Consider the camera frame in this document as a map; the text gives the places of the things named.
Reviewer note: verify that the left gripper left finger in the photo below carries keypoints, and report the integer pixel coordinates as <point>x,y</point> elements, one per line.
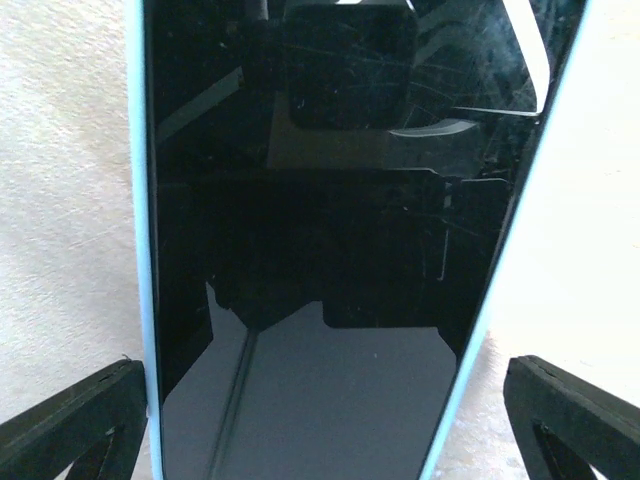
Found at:
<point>90,430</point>

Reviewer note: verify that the phone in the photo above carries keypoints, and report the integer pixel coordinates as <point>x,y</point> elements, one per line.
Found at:
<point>322,194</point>

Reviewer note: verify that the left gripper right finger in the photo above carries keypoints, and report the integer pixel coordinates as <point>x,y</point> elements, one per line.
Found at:
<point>567,428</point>

